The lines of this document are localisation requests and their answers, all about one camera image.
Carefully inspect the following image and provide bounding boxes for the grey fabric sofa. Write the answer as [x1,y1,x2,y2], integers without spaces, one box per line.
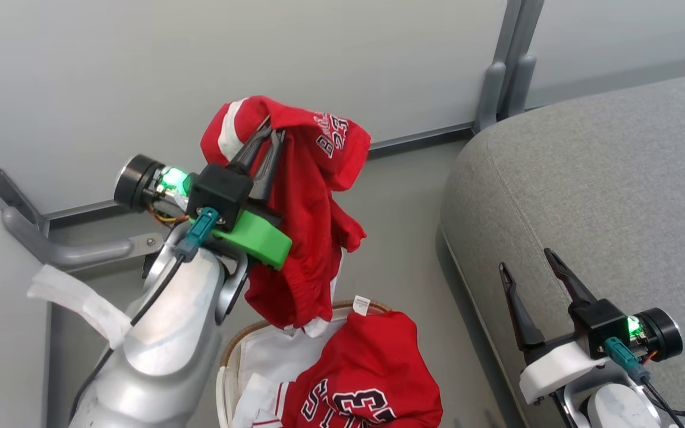
[439,68,685,428]

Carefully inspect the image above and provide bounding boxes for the grey metal partition foot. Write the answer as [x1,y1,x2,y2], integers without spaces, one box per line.
[2,206,166,269]

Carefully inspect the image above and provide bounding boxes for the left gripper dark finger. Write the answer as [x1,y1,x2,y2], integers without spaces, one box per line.
[228,125,274,174]
[251,129,287,202]

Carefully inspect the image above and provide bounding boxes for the black cable teal plug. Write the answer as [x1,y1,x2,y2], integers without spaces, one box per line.
[69,206,222,424]
[604,336,685,428]

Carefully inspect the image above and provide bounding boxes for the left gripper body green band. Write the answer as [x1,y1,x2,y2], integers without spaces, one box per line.
[114,153,293,269]

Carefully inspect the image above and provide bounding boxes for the woven laundry basket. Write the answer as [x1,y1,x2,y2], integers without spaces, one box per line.
[216,299,392,428]

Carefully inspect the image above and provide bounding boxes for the dark grey partition frame bar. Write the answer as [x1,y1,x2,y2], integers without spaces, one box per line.
[0,130,49,236]

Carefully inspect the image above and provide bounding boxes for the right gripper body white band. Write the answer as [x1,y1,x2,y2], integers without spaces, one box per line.
[519,307,684,407]

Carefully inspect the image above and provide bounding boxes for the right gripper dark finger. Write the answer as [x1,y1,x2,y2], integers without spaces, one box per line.
[543,248,599,311]
[498,262,546,353]

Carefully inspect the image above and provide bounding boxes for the red jersey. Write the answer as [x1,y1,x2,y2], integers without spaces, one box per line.
[200,95,372,331]

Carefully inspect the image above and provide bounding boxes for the white garment in basket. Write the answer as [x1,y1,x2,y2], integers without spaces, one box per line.
[224,315,350,428]

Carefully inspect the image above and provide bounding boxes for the grey metal partition post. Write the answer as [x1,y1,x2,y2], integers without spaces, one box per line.
[500,0,546,119]
[474,0,523,134]

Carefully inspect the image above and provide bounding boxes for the red basketball jersey number 23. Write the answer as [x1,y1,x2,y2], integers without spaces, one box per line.
[232,295,444,428]

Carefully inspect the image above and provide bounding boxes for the left black cable teal plug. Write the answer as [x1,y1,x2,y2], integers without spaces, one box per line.
[69,206,222,424]

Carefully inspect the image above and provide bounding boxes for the right black cable teal plug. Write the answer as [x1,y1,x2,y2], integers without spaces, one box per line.
[604,336,685,428]

